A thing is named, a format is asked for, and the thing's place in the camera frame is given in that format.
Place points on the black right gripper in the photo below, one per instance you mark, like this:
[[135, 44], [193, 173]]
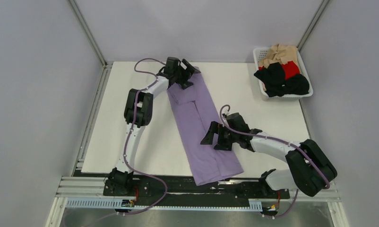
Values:
[[216, 128]]

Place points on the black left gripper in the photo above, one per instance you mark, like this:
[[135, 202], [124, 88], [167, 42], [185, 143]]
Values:
[[188, 74]]

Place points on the purple t shirt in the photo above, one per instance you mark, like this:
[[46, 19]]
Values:
[[194, 110]]

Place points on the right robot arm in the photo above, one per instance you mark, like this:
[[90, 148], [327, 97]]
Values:
[[309, 169]]

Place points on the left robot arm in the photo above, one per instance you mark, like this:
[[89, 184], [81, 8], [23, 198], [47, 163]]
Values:
[[138, 114]]

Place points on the white plastic laundry basket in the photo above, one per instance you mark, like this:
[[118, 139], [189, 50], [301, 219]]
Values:
[[258, 54]]

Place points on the black t shirt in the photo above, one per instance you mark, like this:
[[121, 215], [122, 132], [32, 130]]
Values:
[[296, 85]]

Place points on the beige t shirt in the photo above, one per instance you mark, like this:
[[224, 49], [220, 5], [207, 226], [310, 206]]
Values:
[[282, 54]]

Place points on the red t shirt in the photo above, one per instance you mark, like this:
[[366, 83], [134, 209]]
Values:
[[277, 72]]

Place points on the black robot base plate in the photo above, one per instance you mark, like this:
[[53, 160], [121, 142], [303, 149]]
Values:
[[182, 190]]

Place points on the white slotted cable duct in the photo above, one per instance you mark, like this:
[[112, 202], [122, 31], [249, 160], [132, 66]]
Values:
[[98, 203]]

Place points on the left aluminium corner post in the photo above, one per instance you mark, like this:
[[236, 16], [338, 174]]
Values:
[[87, 31]]

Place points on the aluminium corner post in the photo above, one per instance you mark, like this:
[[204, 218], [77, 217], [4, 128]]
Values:
[[87, 31], [314, 21]]

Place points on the right aluminium corner post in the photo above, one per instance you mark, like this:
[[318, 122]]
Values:
[[314, 21]]

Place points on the aluminium frame rail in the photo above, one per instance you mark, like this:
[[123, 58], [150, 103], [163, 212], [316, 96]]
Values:
[[86, 187]]

